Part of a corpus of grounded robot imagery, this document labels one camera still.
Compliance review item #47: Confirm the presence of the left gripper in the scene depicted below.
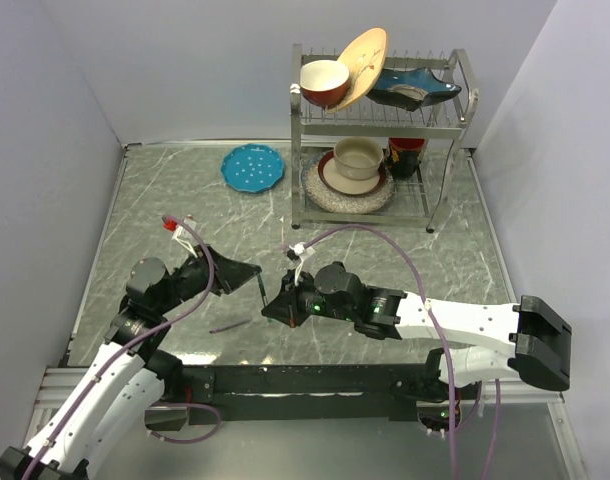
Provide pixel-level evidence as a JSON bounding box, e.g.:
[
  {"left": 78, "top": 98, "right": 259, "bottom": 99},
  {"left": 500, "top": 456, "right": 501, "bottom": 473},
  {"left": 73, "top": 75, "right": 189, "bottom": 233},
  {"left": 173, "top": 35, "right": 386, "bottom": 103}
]
[{"left": 155, "top": 242, "right": 261, "bottom": 314}]

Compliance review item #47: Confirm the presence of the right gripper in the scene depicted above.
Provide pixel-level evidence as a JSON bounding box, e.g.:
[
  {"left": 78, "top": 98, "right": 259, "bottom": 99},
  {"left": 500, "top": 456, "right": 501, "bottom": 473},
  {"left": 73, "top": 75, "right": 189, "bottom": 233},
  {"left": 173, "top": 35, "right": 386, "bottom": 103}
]
[{"left": 263, "top": 268, "right": 356, "bottom": 329}]

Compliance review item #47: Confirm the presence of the green pen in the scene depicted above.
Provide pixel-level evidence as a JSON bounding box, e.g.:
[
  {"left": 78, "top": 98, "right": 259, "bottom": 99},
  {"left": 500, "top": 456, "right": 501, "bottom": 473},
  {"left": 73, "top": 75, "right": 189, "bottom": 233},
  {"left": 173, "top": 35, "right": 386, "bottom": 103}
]
[{"left": 257, "top": 273, "right": 273, "bottom": 323}]

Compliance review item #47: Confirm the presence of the purple pen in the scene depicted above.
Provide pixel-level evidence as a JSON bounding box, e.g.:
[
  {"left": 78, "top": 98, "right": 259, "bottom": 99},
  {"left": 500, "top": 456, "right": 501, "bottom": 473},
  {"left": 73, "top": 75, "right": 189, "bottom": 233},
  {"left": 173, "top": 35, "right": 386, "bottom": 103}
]
[{"left": 209, "top": 318, "right": 252, "bottom": 334}]

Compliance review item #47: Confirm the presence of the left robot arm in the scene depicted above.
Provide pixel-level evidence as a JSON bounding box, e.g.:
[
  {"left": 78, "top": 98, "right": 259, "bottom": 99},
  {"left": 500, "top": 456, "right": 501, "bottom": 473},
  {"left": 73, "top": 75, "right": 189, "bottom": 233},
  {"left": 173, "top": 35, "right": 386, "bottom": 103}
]
[{"left": 0, "top": 249, "right": 262, "bottom": 479}]

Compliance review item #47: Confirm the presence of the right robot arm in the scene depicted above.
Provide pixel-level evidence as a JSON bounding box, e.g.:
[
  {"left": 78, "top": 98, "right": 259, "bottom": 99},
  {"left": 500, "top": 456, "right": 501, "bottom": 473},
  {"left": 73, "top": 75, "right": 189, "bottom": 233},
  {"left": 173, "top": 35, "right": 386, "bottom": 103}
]
[{"left": 261, "top": 262, "right": 572, "bottom": 398}]

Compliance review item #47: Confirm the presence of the blue dotted plate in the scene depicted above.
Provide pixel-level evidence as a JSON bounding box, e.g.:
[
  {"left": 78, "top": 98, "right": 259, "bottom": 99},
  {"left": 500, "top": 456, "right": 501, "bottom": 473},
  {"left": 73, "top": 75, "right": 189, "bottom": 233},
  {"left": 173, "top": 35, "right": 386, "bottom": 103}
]
[{"left": 220, "top": 143, "right": 285, "bottom": 194}]

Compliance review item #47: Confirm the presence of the speckled glass plate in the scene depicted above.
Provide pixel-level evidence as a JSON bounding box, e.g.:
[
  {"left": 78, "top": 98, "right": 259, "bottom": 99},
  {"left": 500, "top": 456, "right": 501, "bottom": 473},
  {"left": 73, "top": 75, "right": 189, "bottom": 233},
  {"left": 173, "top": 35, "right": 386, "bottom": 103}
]
[{"left": 300, "top": 150, "right": 395, "bottom": 214}]

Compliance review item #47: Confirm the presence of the brown rimmed plate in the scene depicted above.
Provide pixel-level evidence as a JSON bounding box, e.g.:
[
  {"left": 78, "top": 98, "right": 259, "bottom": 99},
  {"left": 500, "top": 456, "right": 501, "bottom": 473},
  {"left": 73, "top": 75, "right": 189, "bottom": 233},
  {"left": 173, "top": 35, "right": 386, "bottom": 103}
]
[{"left": 317, "top": 150, "right": 387, "bottom": 197}]

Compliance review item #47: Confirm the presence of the beige ceramic bowl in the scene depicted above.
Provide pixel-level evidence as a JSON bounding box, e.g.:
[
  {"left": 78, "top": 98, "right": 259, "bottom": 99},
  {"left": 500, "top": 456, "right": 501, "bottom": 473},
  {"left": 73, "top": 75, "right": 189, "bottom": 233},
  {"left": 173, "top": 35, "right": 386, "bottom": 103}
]
[{"left": 333, "top": 137, "right": 384, "bottom": 180}]

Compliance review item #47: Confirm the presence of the metal dish rack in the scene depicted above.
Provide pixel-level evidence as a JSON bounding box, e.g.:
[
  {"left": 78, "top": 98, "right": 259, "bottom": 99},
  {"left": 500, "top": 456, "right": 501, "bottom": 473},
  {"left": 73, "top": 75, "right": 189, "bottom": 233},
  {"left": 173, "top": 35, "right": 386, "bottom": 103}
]
[{"left": 288, "top": 44, "right": 480, "bottom": 233}]

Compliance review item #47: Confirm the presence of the dark red mug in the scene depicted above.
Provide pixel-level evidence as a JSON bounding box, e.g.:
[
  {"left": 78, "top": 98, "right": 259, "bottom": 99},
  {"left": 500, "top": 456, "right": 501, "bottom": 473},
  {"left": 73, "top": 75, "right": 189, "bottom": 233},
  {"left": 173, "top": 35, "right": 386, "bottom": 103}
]
[{"left": 385, "top": 137, "right": 425, "bottom": 179}]

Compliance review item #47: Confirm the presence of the red white bowl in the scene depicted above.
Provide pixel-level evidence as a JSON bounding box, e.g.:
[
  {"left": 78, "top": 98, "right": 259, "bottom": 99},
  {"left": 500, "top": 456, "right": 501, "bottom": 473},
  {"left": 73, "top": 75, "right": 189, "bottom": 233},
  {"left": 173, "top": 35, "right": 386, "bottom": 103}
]
[{"left": 299, "top": 60, "right": 350, "bottom": 108}]

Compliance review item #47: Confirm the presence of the dark blue wavy dish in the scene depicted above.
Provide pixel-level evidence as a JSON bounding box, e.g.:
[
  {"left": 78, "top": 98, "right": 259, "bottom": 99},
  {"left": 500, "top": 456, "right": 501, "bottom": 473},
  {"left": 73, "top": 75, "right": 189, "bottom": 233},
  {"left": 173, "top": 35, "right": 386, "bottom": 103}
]
[{"left": 367, "top": 68, "right": 462, "bottom": 112}]

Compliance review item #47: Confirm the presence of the tan floral plate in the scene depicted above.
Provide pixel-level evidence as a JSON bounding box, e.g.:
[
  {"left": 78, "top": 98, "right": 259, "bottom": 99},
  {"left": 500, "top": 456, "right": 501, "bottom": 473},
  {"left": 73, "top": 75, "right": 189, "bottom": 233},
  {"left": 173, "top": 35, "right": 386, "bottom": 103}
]
[{"left": 326, "top": 27, "right": 388, "bottom": 113}]

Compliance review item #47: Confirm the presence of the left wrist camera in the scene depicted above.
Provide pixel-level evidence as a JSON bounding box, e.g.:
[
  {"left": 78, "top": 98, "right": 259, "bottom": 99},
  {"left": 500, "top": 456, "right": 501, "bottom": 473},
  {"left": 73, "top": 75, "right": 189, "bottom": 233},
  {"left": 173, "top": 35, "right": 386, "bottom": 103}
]
[{"left": 162, "top": 214, "right": 202, "bottom": 258}]

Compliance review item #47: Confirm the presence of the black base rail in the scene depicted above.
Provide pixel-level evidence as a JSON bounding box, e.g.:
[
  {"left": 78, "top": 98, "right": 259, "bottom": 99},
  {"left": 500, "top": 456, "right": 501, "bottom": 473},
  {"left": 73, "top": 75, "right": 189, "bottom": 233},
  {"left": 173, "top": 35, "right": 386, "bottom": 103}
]
[{"left": 162, "top": 364, "right": 448, "bottom": 422}]

